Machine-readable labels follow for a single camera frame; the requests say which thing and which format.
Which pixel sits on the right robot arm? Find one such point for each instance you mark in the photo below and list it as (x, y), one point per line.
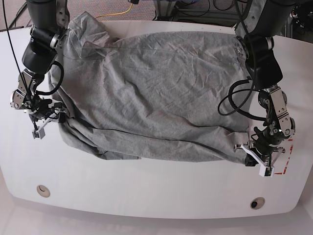
(50, 21)

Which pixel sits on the grey Hugging Face t-shirt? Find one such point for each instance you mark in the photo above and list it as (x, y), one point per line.
(150, 96)

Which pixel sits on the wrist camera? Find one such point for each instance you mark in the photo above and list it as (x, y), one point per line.
(266, 171)
(39, 133)

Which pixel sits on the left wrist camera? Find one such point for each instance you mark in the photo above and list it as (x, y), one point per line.
(266, 171)

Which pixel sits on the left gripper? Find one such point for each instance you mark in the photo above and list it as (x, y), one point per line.
(257, 153)

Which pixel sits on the aluminium frame rail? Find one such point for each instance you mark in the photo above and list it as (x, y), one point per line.
(216, 12)

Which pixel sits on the table cable grommet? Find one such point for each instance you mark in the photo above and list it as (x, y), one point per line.
(43, 191)
(257, 203)

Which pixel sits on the right table cable grommet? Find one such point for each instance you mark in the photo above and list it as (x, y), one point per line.
(257, 203)

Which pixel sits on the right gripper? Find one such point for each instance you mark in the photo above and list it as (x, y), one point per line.
(47, 110)

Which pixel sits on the red tape rectangle marking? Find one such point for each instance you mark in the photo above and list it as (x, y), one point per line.
(282, 156)

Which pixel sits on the left table cable grommet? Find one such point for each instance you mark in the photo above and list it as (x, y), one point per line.
(43, 191)

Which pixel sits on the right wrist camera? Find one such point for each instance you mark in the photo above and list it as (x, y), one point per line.
(39, 133)

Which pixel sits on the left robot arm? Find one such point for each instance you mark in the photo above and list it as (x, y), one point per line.
(258, 23)

